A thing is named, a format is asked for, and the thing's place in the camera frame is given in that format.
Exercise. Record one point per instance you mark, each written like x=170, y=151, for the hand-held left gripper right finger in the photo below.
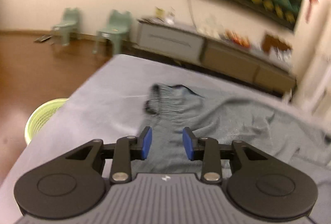
x=188, y=143

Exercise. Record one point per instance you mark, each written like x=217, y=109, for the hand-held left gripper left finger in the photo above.
x=146, y=142

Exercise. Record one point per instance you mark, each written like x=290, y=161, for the grey sweatpants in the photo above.
x=232, y=120

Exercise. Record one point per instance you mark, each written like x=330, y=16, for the grey and brown sideboard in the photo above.
x=175, y=41

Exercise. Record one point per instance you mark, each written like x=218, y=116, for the yellow-green laundry basket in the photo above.
x=42, y=118

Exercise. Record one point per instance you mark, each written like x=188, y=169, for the red fruit bowl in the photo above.
x=236, y=39

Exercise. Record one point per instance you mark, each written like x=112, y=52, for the green plastic child chair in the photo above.
x=66, y=24
x=113, y=30

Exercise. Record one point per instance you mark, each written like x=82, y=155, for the small green cup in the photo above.
x=159, y=12

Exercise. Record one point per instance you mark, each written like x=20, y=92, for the white standing air conditioner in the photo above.
x=313, y=84

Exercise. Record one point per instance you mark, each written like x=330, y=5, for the dark slippers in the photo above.
x=42, y=39

